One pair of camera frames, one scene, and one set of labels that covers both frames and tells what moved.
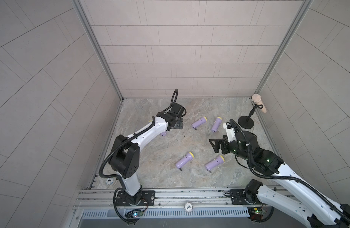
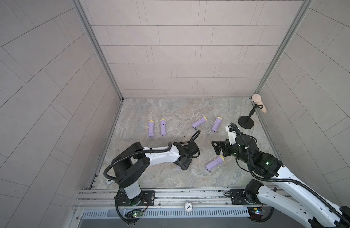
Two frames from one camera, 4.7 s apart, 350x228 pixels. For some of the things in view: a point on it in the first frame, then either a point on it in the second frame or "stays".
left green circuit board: [134, 213] stays
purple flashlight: [199, 122] stays
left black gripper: [179, 123] → [185, 166]
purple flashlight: [219, 160] stays
